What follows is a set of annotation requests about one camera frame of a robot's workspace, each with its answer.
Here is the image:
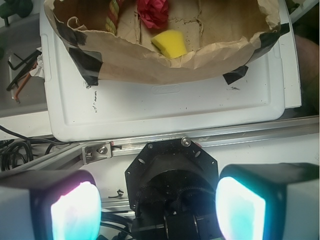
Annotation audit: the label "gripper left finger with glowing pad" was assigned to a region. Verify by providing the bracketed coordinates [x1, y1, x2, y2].
[0, 170, 102, 240]

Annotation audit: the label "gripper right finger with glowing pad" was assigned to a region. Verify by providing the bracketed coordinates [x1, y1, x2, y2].
[215, 162, 320, 240]

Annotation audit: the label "red paper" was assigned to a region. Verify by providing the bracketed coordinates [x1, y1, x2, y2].
[136, 0, 169, 30]

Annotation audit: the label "orange hex key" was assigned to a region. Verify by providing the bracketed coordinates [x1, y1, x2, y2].
[13, 66, 36, 104]

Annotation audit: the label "black hex keys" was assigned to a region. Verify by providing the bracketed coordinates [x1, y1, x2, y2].
[6, 49, 42, 91]

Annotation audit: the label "brown paper bag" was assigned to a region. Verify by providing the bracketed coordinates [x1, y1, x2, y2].
[43, 0, 290, 86]

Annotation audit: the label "yellow sponge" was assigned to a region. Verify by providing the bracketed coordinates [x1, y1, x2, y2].
[151, 29, 188, 60]

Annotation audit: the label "green plush toy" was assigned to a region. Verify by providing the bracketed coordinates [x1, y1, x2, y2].
[0, 0, 34, 28]

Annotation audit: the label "aluminium extrusion rail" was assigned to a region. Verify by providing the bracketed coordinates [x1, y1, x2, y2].
[0, 115, 320, 171]

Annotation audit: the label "black cable bundle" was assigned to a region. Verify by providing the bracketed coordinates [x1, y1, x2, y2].
[0, 124, 63, 173]

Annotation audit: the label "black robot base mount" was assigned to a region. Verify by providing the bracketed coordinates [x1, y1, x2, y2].
[124, 138, 221, 240]

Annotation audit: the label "multicoloured rope toy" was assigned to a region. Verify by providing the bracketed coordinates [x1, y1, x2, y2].
[105, 0, 123, 35]

